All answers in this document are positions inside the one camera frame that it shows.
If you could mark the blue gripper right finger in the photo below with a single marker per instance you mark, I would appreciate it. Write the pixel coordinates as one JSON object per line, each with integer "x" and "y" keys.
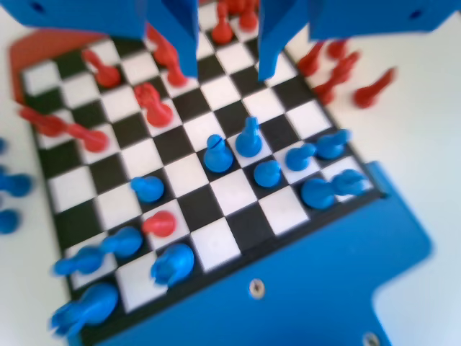
{"x": 360, "y": 16}

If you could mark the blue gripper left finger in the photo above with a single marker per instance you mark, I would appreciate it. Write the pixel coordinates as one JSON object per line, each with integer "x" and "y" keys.
{"x": 90, "y": 14}

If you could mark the blue knight piece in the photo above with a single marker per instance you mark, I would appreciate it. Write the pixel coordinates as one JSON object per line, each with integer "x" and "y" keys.
{"x": 248, "y": 140}

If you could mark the red chess bishop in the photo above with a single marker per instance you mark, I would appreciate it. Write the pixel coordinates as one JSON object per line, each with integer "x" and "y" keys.
{"x": 153, "y": 36}

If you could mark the red chess queen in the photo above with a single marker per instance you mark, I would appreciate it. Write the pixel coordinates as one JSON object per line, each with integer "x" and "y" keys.
{"x": 327, "y": 92}

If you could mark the red chess rook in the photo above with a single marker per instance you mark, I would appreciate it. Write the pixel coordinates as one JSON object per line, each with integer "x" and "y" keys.
{"x": 156, "y": 110}
{"x": 236, "y": 5}

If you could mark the blue chess pawn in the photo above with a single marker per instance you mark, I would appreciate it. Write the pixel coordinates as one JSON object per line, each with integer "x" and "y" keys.
{"x": 267, "y": 174}
{"x": 331, "y": 146}
{"x": 299, "y": 158}
{"x": 124, "y": 241}
{"x": 148, "y": 189}
{"x": 81, "y": 261}

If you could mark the blue chess king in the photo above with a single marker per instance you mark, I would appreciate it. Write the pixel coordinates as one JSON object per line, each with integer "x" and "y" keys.
{"x": 318, "y": 191}

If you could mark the blue chess bishop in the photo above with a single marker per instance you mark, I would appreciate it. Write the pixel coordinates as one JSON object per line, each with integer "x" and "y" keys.
{"x": 14, "y": 185}

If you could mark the blue chess queen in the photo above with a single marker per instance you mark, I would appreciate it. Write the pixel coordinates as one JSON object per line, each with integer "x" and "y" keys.
{"x": 8, "y": 220}

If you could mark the red board holder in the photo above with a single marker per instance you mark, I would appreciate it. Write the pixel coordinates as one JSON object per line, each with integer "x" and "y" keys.
{"x": 21, "y": 47}

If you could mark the blue pawn right centre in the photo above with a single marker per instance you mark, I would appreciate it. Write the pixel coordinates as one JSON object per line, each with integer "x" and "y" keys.
{"x": 219, "y": 156}

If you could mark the black white chessboard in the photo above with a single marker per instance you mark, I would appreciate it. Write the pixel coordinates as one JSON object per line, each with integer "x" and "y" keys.
{"x": 230, "y": 194}

